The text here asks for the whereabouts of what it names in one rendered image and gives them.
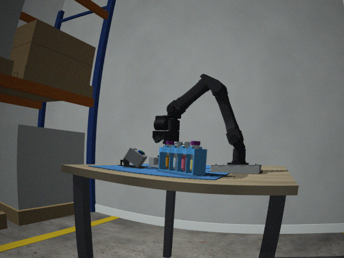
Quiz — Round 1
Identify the blue work mat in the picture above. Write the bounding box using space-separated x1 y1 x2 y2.
89 165 230 180

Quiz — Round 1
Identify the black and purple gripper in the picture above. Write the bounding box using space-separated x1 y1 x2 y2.
163 131 180 145

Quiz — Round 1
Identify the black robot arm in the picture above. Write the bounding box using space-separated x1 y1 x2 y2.
153 74 249 165

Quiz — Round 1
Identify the white rectangular console with lamps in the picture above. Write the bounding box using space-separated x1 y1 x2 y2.
149 155 159 168

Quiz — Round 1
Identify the grey key panel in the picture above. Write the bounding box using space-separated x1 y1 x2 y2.
118 148 148 169

